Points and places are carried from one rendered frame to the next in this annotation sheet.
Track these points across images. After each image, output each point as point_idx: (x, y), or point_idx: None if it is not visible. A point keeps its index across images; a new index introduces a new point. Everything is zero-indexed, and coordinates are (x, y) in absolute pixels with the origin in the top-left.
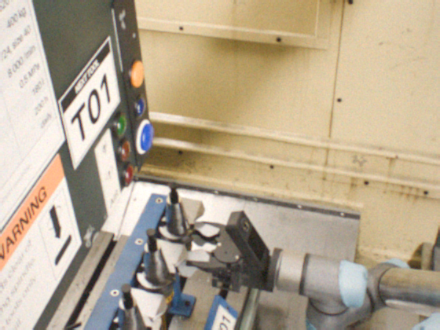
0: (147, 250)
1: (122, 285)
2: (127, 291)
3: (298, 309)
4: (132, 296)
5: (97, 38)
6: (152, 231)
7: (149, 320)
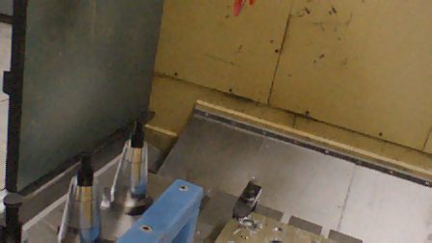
0: (24, 231)
1: (92, 151)
2: (85, 146)
3: None
4: (77, 167)
5: None
6: (7, 198)
7: (49, 240)
